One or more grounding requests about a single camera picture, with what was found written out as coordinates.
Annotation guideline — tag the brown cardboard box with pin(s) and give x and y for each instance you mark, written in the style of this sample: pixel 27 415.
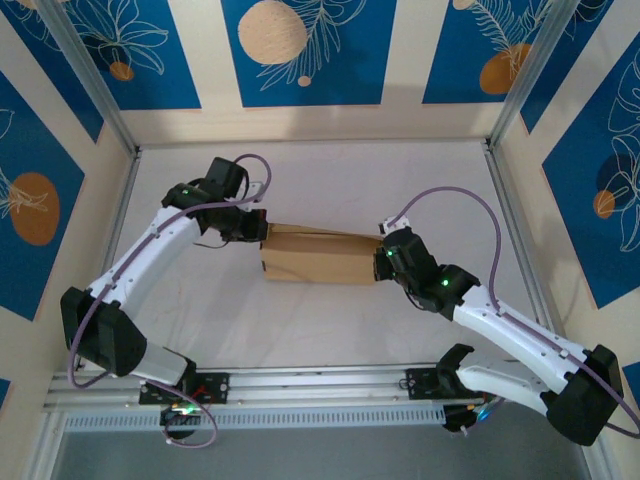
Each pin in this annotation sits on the brown cardboard box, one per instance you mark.
pixel 320 255

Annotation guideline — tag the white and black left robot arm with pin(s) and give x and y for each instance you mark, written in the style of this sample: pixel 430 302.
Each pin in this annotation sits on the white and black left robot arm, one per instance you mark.
pixel 135 280

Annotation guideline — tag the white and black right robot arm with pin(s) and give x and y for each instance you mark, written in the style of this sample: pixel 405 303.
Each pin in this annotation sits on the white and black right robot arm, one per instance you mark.
pixel 525 340

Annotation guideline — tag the blue print with white flowers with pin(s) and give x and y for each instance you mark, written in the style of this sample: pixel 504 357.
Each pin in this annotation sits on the blue print with white flowers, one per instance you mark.
pixel 150 60

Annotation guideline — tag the blue print with cream circle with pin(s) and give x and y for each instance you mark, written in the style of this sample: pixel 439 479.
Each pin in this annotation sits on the blue print with cream circle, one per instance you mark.
pixel 340 50

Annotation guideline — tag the black controller board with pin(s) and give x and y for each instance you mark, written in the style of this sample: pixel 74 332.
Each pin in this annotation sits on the black controller board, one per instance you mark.
pixel 180 417
pixel 465 417

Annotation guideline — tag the blue print with dark circle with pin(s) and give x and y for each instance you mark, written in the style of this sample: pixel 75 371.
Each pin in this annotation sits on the blue print with dark circle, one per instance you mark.
pixel 590 200

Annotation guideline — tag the blue print with orange oval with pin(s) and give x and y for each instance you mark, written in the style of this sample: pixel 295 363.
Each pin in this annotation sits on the blue print with orange oval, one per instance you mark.
pixel 30 225

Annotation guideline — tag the blue print with orange fruit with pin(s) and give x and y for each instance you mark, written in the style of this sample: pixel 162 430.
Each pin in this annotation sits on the blue print with orange fruit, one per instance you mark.
pixel 465 50

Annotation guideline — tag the aluminium table side rail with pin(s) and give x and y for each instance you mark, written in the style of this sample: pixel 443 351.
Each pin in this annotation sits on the aluminium table side rail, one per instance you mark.
pixel 520 225
pixel 120 210

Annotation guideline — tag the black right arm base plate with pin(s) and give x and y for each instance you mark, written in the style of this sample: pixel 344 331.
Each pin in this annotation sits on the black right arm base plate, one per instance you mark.
pixel 422 385

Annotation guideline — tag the aluminium frame cross rail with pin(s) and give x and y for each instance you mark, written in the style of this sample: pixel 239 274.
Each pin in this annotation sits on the aluminium frame cross rail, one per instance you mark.
pixel 310 382

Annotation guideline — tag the aluminium frame post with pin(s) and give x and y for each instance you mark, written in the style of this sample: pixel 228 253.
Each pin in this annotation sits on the aluminium frame post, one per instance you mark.
pixel 530 75
pixel 90 75

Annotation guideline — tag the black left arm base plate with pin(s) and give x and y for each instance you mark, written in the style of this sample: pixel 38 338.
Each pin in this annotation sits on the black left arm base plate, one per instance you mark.
pixel 215 387

